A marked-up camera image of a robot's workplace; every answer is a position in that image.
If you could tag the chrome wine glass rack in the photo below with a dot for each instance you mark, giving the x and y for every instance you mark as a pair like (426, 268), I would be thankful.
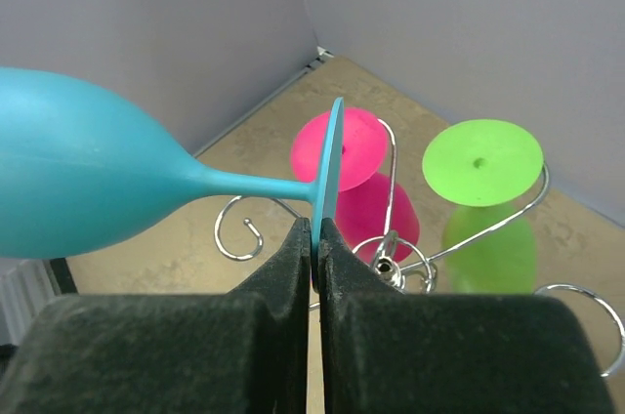
(398, 255)

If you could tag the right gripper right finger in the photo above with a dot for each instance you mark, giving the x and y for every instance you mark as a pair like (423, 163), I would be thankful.
(384, 351)

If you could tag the blue plastic wine glass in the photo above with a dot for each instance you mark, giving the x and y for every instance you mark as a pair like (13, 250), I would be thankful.
(83, 169)

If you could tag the green plastic wine glass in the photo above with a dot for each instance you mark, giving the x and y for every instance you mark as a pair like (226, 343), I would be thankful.
(482, 166)

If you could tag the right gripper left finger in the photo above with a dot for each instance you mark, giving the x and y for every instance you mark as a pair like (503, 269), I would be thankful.
(244, 351)

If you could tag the pink plastic wine glass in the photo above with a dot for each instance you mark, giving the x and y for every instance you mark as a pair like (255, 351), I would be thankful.
(363, 190)

